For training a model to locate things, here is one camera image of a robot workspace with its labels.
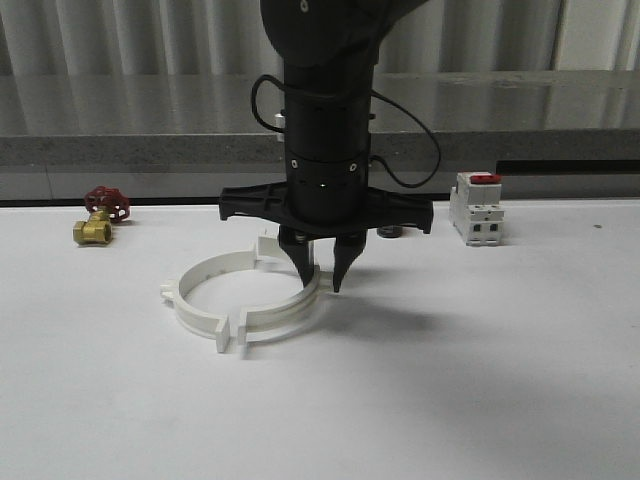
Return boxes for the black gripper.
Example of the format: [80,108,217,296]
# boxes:
[219,152,433,293]

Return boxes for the white half pipe clamp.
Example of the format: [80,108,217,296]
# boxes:
[236,247,328,347]
[160,247,258,353]

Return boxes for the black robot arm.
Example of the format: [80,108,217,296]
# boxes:
[219,1,433,290]

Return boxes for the black cylindrical capacitor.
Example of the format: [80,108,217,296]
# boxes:
[377,225,403,239]

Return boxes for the brass valve with red handwheel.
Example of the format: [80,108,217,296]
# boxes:
[72,186,130,245]

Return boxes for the grey stone counter ledge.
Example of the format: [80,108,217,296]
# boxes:
[1,71,639,181]

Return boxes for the white circuit breaker red switch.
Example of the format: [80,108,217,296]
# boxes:
[449,172,504,246]

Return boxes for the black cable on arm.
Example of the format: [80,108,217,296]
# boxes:
[250,74,442,190]

